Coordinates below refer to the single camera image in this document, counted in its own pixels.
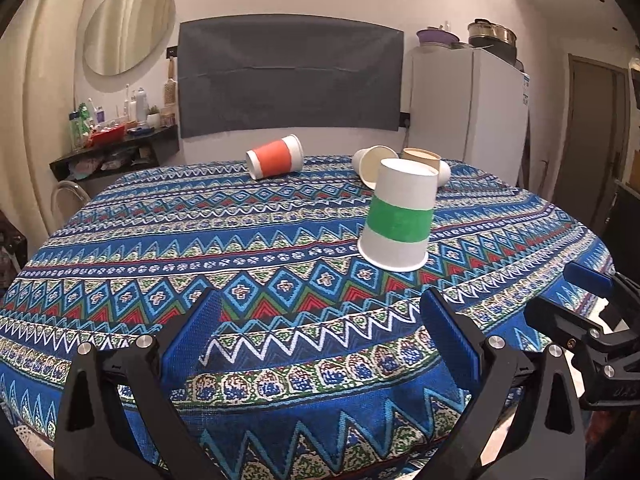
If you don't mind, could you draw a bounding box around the white refrigerator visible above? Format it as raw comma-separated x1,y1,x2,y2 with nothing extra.
401,46,531,187

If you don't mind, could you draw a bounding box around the brown door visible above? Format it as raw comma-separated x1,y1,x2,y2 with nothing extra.
551,54,632,232

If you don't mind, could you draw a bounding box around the green banded white paper cup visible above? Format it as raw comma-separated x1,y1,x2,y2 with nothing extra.
357,158,441,272

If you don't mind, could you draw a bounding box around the purple bowl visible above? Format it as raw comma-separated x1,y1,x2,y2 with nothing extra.
417,28,462,51

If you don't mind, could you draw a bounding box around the clear plastic chair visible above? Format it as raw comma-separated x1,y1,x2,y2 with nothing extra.
49,180,92,237

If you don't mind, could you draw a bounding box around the grey wall cloth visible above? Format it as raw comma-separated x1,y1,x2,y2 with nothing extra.
178,14,405,140

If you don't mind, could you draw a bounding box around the red container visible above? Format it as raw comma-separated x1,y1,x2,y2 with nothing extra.
89,125,125,149

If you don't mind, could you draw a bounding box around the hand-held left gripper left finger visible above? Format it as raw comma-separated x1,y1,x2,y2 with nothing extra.
52,287,226,480

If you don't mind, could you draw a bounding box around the oval wall mirror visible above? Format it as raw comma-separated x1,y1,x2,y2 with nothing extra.
83,0,177,77

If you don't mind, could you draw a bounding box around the blue patterned tablecloth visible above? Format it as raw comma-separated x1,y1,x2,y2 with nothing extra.
0,154,617,480

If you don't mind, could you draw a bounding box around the green bottle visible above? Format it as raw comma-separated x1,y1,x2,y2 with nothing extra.
69,109,94,152

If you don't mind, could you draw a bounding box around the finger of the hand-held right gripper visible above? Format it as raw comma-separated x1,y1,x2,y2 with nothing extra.
564,261,640,333
524,297,612,356

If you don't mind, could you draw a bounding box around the black wall shelf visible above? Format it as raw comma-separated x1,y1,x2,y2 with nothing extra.
49,125,180,182

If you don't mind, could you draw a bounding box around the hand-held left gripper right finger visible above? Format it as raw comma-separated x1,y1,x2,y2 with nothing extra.
420,288,586,480

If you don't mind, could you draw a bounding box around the orange banded white paper cup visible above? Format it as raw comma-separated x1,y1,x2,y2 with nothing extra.
245,134,305,181

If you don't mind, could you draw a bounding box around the wooden hairbrush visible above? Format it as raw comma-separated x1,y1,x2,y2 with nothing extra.
162,56,179,110

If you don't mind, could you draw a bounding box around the plain white paper cup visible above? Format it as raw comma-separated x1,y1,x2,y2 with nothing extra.
351,145,401,191

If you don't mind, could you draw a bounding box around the metal steamer pot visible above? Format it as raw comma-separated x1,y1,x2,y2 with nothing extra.
467,18,519,63

